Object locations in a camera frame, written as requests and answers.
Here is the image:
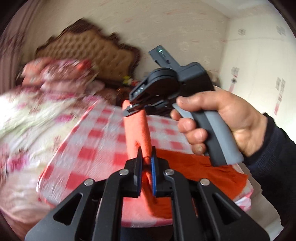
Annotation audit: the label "dark sleeved right forearm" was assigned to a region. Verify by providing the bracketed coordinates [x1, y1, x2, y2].
[244, 113, 295, 227]

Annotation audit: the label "wooden nightstand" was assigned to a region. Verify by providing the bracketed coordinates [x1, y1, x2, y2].
[101, 76, 140, 106]

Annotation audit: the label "pink curtain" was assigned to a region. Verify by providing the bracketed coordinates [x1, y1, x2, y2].
[1, 1, 41, 93]

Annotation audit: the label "pink floral pillows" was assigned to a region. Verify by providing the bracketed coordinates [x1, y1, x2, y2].
[21, 57, 99, 94]

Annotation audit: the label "tufted brown headboard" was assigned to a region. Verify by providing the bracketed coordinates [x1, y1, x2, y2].
[35, 18, 141, 83]

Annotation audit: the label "orange pants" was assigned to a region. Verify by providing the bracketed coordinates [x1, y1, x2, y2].
[122, 110, 253, 227]

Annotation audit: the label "person's right hand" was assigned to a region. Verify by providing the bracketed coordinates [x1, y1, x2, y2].
[171, 87, 267, 157]

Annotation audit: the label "pink checkered tablecloth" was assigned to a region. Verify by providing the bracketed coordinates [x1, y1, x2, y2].
[36, 98, 254, 229]

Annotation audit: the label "floral bed quilt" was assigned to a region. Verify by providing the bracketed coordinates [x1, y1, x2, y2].
[1, 88, 103, 223]

